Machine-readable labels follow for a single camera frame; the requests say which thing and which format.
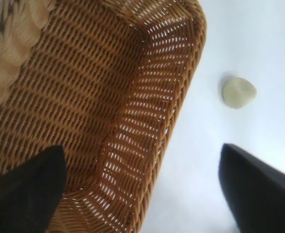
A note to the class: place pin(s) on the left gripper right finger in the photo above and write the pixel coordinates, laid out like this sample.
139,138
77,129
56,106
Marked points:
258,194

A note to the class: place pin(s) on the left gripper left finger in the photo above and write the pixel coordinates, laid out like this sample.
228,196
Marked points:
23,194

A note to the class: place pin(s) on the pale egg yolk pastry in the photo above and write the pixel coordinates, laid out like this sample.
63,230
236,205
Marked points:
239,93

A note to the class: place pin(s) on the woven wicker basket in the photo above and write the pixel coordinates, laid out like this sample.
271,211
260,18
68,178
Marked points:
84,97

